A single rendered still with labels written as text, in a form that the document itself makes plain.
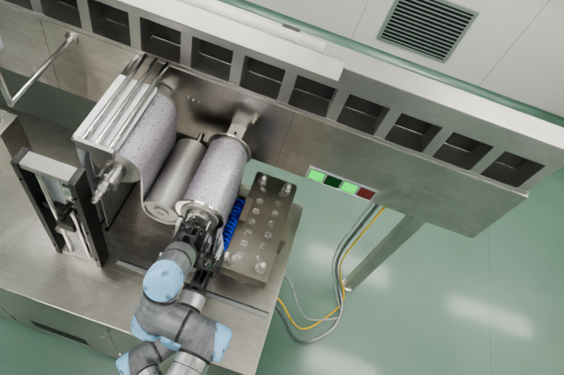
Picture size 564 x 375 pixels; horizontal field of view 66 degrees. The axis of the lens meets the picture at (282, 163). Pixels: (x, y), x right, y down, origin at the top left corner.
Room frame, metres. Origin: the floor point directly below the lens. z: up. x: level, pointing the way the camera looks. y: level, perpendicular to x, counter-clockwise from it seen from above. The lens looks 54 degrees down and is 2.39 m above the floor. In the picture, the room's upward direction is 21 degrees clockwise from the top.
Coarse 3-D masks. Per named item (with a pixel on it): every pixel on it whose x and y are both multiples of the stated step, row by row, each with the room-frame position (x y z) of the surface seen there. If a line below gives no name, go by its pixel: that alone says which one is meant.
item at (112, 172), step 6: (108, 162) 0.56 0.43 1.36; (114, 162) 0.56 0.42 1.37; (102, 168) 0.53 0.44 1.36; (108, 168) 0.54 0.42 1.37; (114, 168) 0.55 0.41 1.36; (120, 168) 0.55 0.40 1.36; (96, 174) 0.51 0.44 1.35; (102, 174) 0.51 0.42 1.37; (108, 174) 0.52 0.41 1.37; (114, 174) 0.53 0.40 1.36; (120, 174) 0.54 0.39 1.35; (96, 180) 0.51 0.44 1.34; (102, 180) 0.51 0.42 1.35; (108, 180) 0.51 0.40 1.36; (114, 180) 0.52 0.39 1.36; (120, 180) 0.53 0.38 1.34; (114, 186) 0.51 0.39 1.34
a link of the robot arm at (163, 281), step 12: (168, 252) 0.35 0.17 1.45; (180, 252) 0.37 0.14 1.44; (156, 264) 0.31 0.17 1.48; (168, 264) 0.31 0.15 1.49; (180, 264) 0.33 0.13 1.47; (156, 276) 0.28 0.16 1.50; (168, 276) 0.29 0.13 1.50; (180, 276) 0.30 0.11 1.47; (144, 288) 0.26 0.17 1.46; (156, 288) 0.26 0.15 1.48; (168, 288) 0.27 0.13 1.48; (180, 288) 0.30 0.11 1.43; (156, 300) 0.25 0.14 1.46; (168, 300) 0.26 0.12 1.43
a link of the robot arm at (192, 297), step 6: (180, 294) 0.37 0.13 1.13; (186, 294) 0.37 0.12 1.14; (192, 294) 0.38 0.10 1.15; (198, 294) 0.38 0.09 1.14; (180, 300) 0.35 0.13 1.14; (186, 300) 0.36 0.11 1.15; (192, 300) 0.36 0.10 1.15; (198, 300) 0.37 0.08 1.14; (204, 300) 0.38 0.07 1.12; (198, 306) 0.36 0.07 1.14
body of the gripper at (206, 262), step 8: (208, 256) 0.50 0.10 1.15; (216, 256) 0.51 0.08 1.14; (200, 264) 0.46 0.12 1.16; (208, 264) 0.48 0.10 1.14; (216, 264) 0.50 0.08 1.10; (192, 272) 0.45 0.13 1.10; (200, 272) 0.45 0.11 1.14; (208, 272) 0.45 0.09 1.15; (216, 272) 0.48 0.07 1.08; (192, 280) 0.41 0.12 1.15; (200, 280) 0.42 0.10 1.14; (184, 288) 0.39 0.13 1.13; (192, 288) 0.40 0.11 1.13; (200, 288) 0.40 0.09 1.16
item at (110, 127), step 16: (128, 80) 0.77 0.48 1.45; (144, 80) 0.79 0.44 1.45; (112, 96) 0.69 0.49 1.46; (128, 96) 0.71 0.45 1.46; (144, 96) 0.73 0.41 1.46; (112, 112) 0.66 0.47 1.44; (128, 112) 0.68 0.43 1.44; (96, 128) 0.59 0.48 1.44; (112, 128) 0.61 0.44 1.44; (128, 128) 0.63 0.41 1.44; (80, 144) 0.53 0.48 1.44; (96, 144) 0.54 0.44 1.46; (112, 144) 0.56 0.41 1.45; (112, 160) 0.53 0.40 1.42
